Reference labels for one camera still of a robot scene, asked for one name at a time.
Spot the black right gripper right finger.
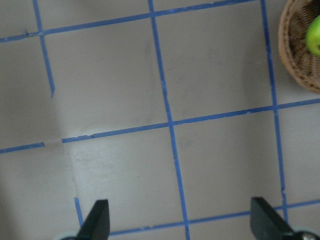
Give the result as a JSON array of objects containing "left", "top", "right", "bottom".
[{"left": 250, "top": 197, "right": 295, "bottom": 240}]

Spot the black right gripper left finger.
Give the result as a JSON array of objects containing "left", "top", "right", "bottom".
[{"left": 76, "top": 199, "right": 110, "bottom": 240}]

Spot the green apple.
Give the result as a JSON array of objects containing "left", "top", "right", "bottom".
[{"left": 305, "top": 16, "right": 320, "bottom": 57}]

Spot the woven wicker basket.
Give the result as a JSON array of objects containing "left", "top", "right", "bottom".
[{"left": 277, "top": 0, "right": 320, "bottom": 94}]

